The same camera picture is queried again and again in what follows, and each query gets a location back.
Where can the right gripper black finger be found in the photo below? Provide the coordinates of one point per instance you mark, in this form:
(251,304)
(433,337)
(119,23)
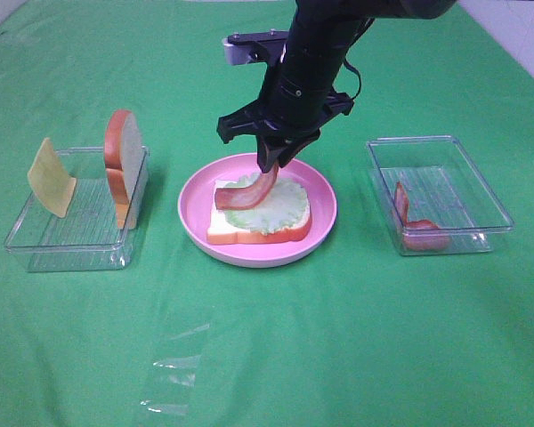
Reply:
(293,147)
(268,150)

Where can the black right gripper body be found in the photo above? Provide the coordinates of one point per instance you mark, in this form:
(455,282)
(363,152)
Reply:
(287,110)

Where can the green lettuce leaf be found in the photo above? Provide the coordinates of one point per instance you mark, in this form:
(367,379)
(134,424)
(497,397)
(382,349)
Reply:
(286,206)

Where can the bacon strip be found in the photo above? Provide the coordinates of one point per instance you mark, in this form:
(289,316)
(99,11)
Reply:
(421,235)
(228,198)

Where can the white bread slice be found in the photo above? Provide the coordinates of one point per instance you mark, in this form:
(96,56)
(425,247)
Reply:
(221,232)

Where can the yellow cheese slice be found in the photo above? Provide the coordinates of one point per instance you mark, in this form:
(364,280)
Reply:
(49,180)

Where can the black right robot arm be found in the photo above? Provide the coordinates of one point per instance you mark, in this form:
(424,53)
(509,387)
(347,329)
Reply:
(322,32)

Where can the pink round plate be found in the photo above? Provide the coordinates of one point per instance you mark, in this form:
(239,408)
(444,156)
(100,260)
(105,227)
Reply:
(196,200)

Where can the upright bread slice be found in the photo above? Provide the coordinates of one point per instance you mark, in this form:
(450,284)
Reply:
(123,157)

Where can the clear plastic right tray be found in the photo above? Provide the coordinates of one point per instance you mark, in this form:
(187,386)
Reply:
(444,185)

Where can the clear plastic tray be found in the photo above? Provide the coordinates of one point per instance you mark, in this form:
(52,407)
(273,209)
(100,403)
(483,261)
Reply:
(444,185)
(88,237)

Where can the green tablecloth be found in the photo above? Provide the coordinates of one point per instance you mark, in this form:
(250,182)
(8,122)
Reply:
(355,334)

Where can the clear plastic left tray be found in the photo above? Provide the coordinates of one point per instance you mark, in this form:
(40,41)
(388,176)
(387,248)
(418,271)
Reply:
(88,237)

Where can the clear plastic wrap sheet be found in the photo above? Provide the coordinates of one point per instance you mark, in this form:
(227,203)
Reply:
(173,367)

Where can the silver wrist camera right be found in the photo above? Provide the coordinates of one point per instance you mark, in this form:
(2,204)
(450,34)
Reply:
(247,48)

